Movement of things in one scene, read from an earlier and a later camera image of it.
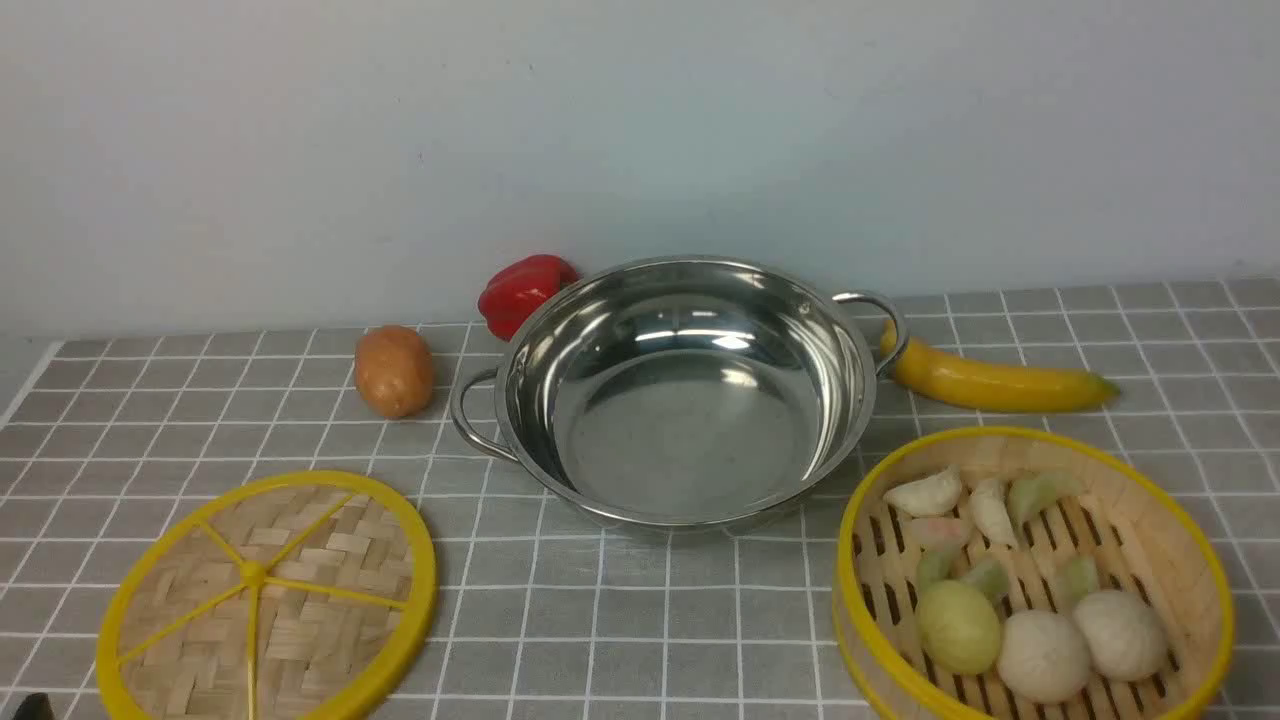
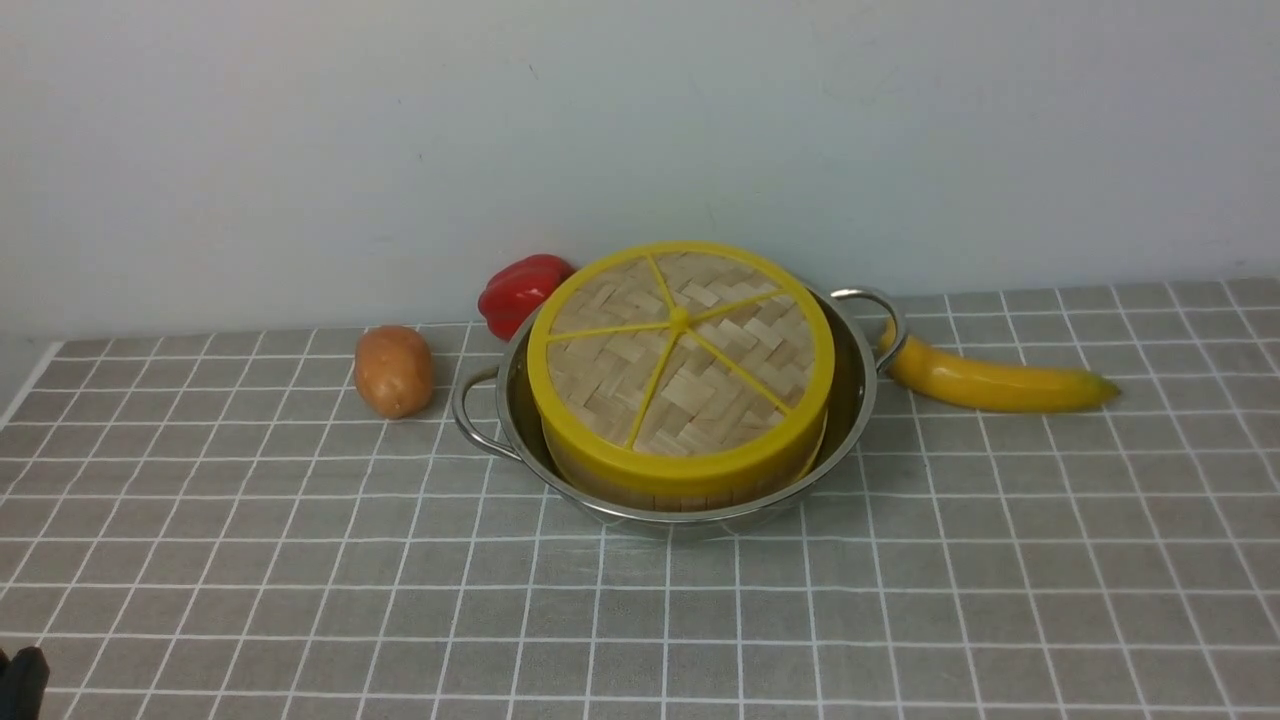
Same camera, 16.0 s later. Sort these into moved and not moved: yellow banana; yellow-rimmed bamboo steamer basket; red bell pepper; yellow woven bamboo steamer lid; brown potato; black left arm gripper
Moved: yellow woven bamboo steamer lid; black left arm gripper; yellow-rimmed bamboo steamer basket
Not moved: brown potato; yellow banana; red bell pepper
